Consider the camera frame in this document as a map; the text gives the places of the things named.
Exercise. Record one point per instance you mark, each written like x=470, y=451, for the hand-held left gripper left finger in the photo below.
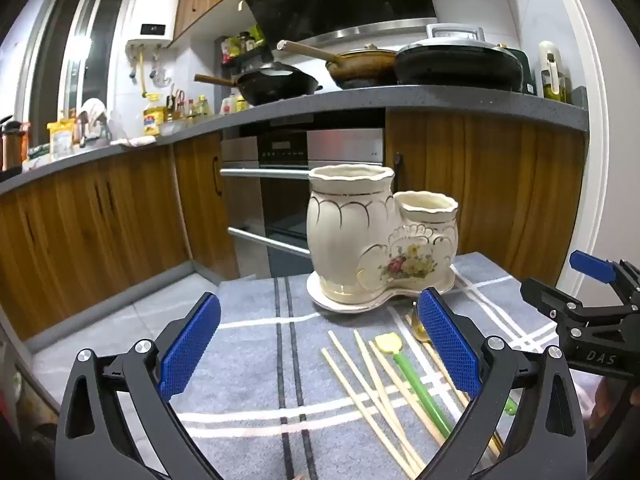
x=190, y=345

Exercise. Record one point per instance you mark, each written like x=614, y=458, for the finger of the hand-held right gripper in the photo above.
x=592, y=264
x=555, y=300

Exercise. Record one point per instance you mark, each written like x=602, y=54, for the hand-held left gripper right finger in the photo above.
x=447, y=345

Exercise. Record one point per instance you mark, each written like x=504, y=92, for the wooden chopstick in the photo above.
x=367, y=362
x=395, y=377
x=435, y=359
x=360, y=402
x=357, y=375

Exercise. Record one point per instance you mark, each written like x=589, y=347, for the cream floral ceramic utensil holder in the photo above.
x=345, y=230

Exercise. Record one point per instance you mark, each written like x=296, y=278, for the person's right hand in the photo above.
x=607, y=405

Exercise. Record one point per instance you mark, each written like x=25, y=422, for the gold spoon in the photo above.
x=420, y=331

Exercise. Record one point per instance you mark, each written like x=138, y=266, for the grey checked tablecloth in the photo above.
x=250, y=340

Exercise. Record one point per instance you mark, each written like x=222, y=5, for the white ceramic drip tray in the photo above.
x=350, y=305

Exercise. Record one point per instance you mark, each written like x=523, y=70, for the wooden lower cabinet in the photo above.
x=500, y=185

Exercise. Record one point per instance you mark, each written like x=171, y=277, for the stainless steel built-in oven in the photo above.
x=285, y=200

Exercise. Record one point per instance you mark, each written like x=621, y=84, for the white oil sprayer bottle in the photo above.
x=550, y=72

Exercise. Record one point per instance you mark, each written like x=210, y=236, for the pink dishcloth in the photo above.
x=132, y=141

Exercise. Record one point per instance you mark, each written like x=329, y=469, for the yellow cooking oil bottle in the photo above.
x=152, y=117

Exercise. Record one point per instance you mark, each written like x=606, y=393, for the large black pan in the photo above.
x=457, y=72

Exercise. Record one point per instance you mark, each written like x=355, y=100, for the group of sauce bottles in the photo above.
x=190, y=107

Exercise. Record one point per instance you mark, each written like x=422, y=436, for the yellow food bag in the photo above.
x=61, y=140

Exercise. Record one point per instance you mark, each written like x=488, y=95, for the white hanging cloth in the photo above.
x=94, y=115

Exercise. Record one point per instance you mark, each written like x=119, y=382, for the grey speckled kitchen countertop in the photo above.
x=350, y=102

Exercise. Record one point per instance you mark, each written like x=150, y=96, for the brown thermos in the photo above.
x=12, y=145

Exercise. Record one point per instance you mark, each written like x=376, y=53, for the silver pot lid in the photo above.
x=455, y=34

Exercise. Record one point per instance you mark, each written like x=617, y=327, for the yellow gas pipe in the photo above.
x=145, y=72

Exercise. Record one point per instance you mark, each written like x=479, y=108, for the black spice rack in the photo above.
x=245, y=52

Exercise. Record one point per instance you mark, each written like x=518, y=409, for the window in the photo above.
x=75, y=55

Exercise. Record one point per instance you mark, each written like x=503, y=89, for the white water heater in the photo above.
x=152, y=12

